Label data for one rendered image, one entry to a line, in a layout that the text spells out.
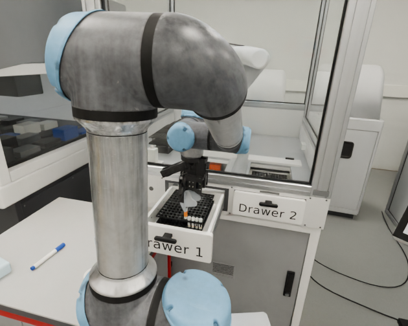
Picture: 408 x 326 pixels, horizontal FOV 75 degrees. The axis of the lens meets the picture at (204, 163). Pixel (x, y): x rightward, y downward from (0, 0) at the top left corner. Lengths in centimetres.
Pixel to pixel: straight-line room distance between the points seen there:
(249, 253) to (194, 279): 84
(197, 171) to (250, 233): 51
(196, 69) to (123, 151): 15
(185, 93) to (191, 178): 56
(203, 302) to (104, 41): 40
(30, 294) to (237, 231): 80
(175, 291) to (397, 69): 420
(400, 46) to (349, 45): 340
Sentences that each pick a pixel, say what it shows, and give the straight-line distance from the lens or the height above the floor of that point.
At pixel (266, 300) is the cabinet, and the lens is 152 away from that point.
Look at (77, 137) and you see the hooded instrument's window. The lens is 177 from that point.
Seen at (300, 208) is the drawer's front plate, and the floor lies 89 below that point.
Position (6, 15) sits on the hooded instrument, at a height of 158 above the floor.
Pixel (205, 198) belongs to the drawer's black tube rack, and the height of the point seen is 90.
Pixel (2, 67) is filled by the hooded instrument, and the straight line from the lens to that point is 141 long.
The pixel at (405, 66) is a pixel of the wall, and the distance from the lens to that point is 446.
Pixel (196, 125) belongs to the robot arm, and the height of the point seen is 128.
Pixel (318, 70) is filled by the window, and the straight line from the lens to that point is 105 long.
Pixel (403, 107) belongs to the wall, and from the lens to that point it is 454.
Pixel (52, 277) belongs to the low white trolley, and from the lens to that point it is 107.
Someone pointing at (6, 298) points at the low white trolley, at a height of 76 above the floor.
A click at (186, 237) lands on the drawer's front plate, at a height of 90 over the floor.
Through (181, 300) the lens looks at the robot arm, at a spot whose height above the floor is 108.
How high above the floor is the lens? 145
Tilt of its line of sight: 22 degrees down
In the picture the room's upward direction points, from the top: 2 degrees clockwise
